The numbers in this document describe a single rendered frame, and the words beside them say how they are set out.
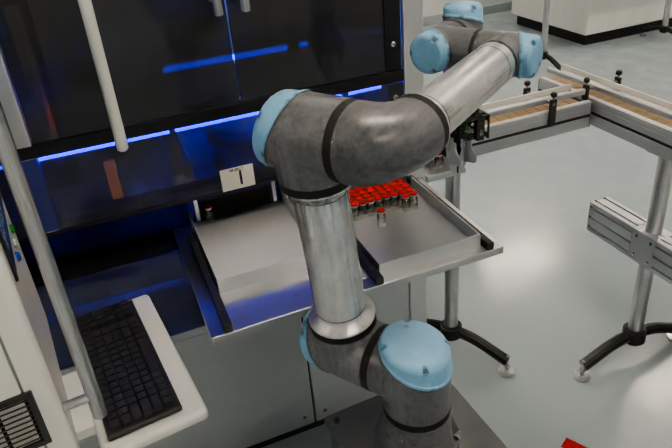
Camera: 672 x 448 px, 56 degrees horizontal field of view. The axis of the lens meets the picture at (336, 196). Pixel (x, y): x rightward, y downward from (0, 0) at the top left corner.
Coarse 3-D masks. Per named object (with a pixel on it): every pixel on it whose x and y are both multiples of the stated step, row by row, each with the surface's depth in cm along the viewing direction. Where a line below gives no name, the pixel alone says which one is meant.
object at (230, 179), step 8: (232, 168) 158; (240, 168) 159; (248, 168) 160; (224, 176) 158; (232, 176) 159; (248, 176) 161; (224, 184) 159; (232, 184) 160; (240, 184) 161; (248, 184) 162
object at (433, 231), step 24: (408, 216) 164; (432, 216) 163; (456, 216) 156; (360, 240) 149; (384, 240) 154; (408, 240) 154; (432, 240) 153; (456, 240) 146; (480, 240) 148; (384, 264) 141; (408, 264) 143
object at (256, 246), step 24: (240, 216) 170; (264, 216) 169; (288, 216) 168; (216, 240) 160; (240, 240) 160; (264, 240) 159; (288, 240) 158; (216, 264) 151; (240, 264) 150; (264, 264) 149; (288, 264) 145
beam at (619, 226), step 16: (592, 208) 228; (608, 208) 223; (624, 208) 222; (592, 224) 230; (608, 224) 222; (624, 224) 215; (640, 224) 212; (608, 240) 224; (624, 240) 216; (640, 240) 209; (656, 240) 204; (640, 256) 211; (656, 256) 205; (656, 272) 206
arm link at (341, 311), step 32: (288, 96) 87; (320, 96) 86; (256, 128) 88; (288, 128) 84; (320, 128) 82; (288, 160) 86; (320, 160) 83; (288, 192) 90; (320, 192) 88; (320, 224) 93; (352, 224) 97; (320, 256) 97; (352, 256) 99; (320, 288) 101; (352, 288) 101; (320, 320) 106; (352, 320) 104; (320, 352) 109; (352, 352) 106
